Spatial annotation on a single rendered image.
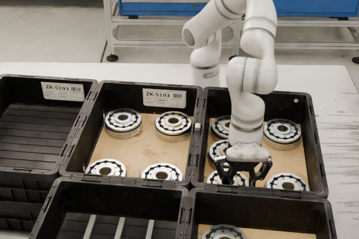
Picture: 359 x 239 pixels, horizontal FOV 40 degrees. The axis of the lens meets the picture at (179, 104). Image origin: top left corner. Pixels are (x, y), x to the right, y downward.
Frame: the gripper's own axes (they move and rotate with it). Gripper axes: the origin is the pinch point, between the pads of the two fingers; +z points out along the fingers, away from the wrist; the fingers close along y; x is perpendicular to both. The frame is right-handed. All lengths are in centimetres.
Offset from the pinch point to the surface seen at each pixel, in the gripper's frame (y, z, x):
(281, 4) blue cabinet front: -43, 44, -205
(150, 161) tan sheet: 22.6, 2.4, -10.3
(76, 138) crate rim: 40.1, -7.6, -7.3
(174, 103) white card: 16.9, -2.1, -30.6
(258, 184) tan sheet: -4.9, 2.5, -2.8
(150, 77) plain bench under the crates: 28, 15, -72
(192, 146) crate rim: 11.7, -7.5, -5.2
